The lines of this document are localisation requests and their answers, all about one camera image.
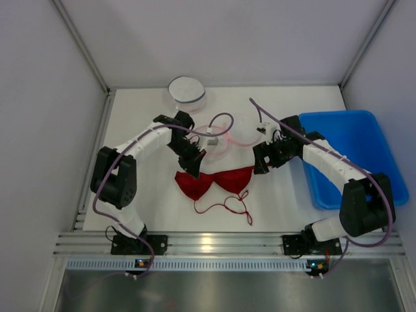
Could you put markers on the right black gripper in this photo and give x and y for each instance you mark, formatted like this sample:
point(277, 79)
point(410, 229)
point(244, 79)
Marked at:
point(266, 157)

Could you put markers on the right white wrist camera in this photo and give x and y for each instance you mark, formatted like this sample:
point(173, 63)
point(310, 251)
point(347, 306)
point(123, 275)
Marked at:
point(268, 130)

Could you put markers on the slotted grey cable duct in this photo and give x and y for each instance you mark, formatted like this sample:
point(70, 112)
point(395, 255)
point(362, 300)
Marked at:
point(193, 265)

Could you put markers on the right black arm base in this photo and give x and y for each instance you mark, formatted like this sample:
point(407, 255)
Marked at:
point(305, 243)

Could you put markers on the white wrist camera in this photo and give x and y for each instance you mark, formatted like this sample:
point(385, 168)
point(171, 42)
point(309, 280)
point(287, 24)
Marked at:
point(210, 139)
point(268, 130)

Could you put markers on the aluminium frame post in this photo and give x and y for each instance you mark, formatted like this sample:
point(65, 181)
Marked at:
point(370, 35)
point(80, 43)

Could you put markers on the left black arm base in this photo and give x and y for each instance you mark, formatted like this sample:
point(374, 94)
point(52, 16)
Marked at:
point(123, 245)

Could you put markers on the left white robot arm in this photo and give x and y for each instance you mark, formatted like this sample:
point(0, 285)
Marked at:
point(114, 179)

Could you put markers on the right aluminium frame post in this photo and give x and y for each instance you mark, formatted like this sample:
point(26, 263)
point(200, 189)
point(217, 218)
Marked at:
point(370, 35)

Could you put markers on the aluminium front rail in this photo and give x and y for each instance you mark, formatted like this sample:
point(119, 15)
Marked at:
point(187, 244)

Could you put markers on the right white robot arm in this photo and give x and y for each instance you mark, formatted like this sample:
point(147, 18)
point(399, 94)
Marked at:
point(366, 198)

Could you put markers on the blue plastic bin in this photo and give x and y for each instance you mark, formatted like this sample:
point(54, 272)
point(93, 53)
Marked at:
point(356, 134)

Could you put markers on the left aluminium frame post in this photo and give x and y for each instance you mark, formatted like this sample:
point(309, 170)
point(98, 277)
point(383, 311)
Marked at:
point(80, 43)

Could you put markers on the pink trimmed mesh laundry bag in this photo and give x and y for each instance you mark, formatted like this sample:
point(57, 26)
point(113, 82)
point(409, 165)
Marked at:
point(242, 135)

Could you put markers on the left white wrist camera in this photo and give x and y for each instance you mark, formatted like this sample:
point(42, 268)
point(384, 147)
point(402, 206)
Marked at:
point(210, 139)

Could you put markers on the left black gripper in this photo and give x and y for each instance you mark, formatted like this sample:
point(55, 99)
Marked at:
point(190, 156)

